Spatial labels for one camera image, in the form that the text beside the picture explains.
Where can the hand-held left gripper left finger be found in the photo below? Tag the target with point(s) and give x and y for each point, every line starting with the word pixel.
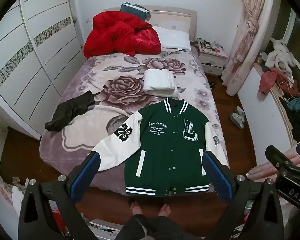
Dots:
pixel 86 177

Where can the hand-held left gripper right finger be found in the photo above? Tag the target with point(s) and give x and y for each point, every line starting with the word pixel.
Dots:
pixel 217 177

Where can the green and white varsity jacket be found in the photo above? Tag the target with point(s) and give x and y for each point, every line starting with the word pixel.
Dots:
pixel 165 155

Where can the pink floral cloth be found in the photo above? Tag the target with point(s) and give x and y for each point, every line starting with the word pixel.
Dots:
pixel 262 171

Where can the teal garment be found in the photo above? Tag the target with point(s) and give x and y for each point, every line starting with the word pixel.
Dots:
pixel 298 106

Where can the person's left foot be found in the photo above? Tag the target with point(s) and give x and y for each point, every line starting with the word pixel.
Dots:
pixel 136 208

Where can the person's foot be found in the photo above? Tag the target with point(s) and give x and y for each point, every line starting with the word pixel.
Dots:
pixel 164 210
pixel 136 208

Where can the person's right foot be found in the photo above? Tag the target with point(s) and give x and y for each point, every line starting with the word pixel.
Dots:
pixel 164 210

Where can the black leather garment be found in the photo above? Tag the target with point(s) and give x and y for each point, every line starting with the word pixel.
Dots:
pixel 70 110

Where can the pink garment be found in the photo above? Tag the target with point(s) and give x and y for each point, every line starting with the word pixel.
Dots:
pixel 270 80

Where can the person's dark pants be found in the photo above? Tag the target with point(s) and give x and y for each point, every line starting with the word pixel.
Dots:
pixel 150 227

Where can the small dark floor object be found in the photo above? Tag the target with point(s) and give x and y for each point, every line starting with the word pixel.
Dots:
pixel 211 85

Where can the floral bed blanket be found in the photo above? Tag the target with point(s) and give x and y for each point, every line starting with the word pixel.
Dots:
pixel 120 85

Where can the folded white cloth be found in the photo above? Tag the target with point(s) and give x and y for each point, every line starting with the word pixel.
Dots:
pixel 160 81

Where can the white nightstand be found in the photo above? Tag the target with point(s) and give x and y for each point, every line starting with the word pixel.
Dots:
pixel 211 60

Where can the white wardrobe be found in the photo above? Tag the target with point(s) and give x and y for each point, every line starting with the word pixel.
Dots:
pixel 32 67

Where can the pink floral curtain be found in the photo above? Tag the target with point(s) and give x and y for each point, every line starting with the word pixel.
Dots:
pixel 242 42

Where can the clutter of small nightstand items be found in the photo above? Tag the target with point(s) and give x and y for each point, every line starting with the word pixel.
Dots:
pixel 208 45

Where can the white pillow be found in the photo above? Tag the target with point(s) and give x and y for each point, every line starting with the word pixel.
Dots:
pixel 172 38

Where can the red quilt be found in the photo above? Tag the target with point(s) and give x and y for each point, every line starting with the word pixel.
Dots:
pixel 120 35

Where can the cream bed headboard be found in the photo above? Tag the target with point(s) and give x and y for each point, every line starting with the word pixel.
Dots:
pixel 175 17

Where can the teal cushion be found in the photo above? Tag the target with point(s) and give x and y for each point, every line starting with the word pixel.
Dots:
pixel 135 10

